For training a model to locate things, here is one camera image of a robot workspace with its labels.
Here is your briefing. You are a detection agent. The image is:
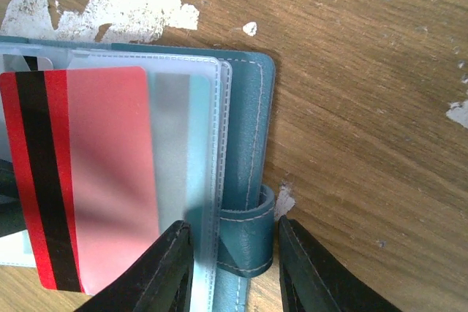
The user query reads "red credit card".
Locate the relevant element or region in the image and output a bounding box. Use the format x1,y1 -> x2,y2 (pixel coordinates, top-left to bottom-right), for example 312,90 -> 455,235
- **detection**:
1,66 -> 159,295

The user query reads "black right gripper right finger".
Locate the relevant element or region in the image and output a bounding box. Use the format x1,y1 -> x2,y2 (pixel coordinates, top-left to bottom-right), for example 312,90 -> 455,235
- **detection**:
278,216 -> 400,312

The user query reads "blue card holder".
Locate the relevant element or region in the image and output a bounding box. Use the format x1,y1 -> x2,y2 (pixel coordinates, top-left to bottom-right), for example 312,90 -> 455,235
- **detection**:
1,37 -> 275,311

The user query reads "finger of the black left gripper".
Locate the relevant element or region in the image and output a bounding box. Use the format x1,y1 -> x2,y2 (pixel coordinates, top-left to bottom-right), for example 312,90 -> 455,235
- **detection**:
0,159 -> 26,237

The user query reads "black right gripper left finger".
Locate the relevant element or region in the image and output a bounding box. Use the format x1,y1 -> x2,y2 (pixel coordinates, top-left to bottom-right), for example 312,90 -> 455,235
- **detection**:
78,220 -> 194,312

